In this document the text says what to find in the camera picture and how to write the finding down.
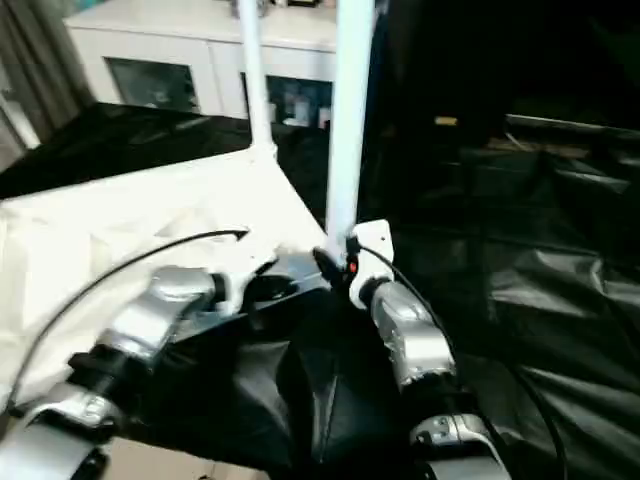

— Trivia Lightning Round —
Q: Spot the white plastic table leg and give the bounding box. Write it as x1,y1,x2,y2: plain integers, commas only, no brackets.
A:
238,0,280,161
324,0,377,246

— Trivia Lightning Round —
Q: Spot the white plastic table top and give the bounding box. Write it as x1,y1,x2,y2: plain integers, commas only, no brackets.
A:
0,145,333,403

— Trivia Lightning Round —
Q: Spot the black plastic mat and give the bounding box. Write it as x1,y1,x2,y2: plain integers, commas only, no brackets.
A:
0,100,640,480

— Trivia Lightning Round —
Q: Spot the white cabinet with glass doors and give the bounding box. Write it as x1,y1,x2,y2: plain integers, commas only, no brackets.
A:
65,0,347,127

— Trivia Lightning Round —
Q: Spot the grey curtain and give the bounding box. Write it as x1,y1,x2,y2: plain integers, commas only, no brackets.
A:
0,0,93,146

